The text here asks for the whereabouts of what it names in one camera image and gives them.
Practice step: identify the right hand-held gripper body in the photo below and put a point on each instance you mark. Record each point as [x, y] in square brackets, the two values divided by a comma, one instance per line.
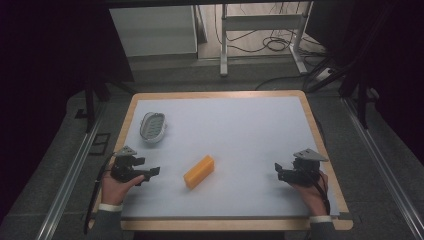
[305, 170]

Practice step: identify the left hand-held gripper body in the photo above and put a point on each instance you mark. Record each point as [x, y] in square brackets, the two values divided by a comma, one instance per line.
[124, 168]

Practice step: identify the person's left hand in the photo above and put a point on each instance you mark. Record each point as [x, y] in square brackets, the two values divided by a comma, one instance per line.
[115, 191]

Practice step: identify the person's right hand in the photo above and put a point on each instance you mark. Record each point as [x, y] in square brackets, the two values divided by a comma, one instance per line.
[313, 198]

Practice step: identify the grey oval soap dish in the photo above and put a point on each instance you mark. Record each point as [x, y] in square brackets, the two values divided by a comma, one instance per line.
[153, 127]

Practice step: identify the orange soap bar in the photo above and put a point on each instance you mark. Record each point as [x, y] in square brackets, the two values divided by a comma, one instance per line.
[199, 171]

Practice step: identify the white table mat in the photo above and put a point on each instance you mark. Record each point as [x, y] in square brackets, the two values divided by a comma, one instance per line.
[240, 133]

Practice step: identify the black stand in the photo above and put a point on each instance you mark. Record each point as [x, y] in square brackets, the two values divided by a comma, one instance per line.
[90, 103]
[361, 100]

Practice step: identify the wooden table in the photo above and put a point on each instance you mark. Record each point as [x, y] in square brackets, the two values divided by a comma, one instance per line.
[216, 225]

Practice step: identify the white power strip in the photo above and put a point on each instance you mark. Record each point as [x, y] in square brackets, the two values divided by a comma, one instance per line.
[324, 74]

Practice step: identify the white panel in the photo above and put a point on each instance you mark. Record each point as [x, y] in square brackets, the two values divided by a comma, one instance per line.
[153, 30]

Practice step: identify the metal floor rail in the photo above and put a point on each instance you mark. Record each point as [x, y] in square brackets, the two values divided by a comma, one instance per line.
[383, 170]
[68, 180]

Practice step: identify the white metal stand frame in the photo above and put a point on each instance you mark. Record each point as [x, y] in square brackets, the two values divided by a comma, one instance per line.
[263, 22]

